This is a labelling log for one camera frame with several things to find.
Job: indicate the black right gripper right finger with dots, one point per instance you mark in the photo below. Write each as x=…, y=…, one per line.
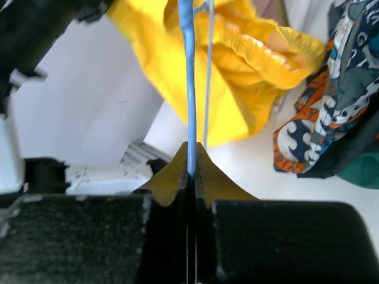
x=212, y=184

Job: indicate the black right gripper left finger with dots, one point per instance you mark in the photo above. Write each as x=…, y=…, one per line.
x=168, y=182

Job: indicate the yellow shorts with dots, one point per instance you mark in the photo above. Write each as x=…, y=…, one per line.
x=242, y=66

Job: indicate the teal green shorts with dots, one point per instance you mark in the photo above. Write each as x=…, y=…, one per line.
x=363, y=171

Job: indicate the patterned blue orange shorts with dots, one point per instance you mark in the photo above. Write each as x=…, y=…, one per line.
x=292, y=140

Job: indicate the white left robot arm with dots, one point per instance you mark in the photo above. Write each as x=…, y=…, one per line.
x=29, y=29

